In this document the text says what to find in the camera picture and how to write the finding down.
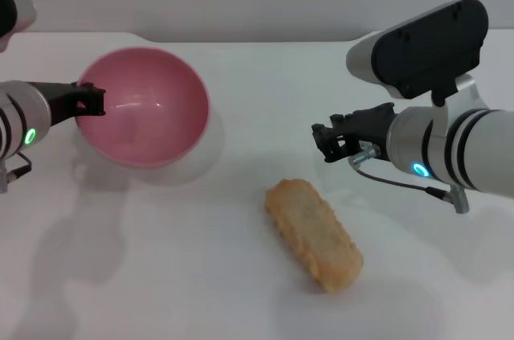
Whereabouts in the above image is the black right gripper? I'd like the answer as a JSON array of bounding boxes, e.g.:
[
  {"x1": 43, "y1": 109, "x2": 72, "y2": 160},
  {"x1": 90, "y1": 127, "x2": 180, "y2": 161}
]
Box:
[{"x1": 311, "y1": 101, "x2": 399, "y2": 164}]

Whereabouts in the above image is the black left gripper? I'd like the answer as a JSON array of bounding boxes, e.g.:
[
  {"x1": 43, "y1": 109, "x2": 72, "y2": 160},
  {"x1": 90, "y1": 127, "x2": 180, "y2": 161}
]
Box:
[{"x1": 28, "y1": 81, "x2": 108, "y2": 127}]

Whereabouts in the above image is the pink plastic bowl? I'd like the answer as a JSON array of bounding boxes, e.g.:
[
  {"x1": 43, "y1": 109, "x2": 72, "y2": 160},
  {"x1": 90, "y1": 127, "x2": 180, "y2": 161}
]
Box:
[{"x1": 75, "y1": 47, "x2": 212, "y2": 169}]

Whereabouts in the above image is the orange striped bread loaf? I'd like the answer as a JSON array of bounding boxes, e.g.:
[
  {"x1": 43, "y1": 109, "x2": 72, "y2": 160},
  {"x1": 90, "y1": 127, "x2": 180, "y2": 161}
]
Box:
[{"x1": 263, "y1": 178, "x2": 365, "y2": 293}]

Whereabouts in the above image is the grey right wrist cable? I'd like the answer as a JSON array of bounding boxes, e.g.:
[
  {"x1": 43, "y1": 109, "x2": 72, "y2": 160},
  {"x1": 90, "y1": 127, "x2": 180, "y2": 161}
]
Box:
[{"x1": 348, "y1": 144, "x2": 471, "y2": 215}]

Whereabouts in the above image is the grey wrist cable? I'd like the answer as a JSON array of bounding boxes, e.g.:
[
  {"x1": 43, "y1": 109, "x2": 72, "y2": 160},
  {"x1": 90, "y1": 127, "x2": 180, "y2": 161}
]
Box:
[
  {"x1": 348, "y1": 144, "x2": 471, "y2": 215},
  {"x1": 0, "y1": 150, "x2": 34, "y2": 195}
]

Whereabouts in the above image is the grey left wrist cable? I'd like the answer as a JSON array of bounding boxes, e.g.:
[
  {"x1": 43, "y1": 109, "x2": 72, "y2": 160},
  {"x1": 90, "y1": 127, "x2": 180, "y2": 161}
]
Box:
[{"x1": 0, "y1": 150, "x2": 34, "y2": 195}]

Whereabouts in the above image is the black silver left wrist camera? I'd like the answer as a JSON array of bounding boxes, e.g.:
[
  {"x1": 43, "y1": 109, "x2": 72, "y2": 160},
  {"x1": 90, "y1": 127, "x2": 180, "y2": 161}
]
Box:
[{"x1": 0, "y1": 0, "x2": 38, "y2": 55}]

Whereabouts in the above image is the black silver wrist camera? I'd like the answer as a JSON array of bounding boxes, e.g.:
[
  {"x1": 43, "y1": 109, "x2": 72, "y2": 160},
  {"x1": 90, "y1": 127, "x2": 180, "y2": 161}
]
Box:
[
  {"x1": 345, "y1": 0, "x2": 491, "y2": 109},
  {"x1": 0, "y1": 0, "x2": 38, "y2": 55}
]

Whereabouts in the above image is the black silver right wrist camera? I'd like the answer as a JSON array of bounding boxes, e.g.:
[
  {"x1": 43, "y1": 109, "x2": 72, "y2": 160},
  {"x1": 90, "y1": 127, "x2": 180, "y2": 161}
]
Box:
[{"x1": 345, "y1": 0, "x2": 491, "y2": 109}]

